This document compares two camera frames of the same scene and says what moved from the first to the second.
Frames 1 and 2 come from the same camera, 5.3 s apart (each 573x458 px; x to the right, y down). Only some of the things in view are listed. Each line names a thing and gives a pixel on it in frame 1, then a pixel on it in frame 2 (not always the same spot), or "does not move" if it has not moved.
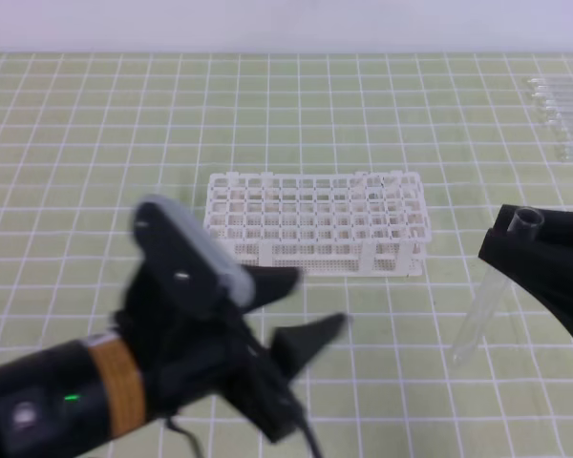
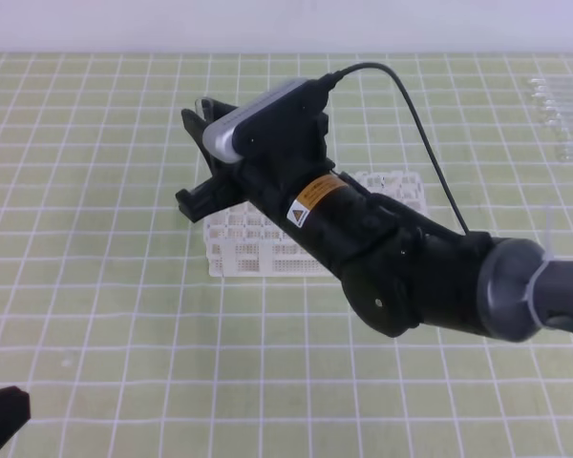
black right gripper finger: (567, 230) → (197, 124)
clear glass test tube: (523, 224) → (199, 108)
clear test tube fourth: (561, 124) does not move
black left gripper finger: (270, 282) → (3, 413)
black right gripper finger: (562, 278) → (212, 196)
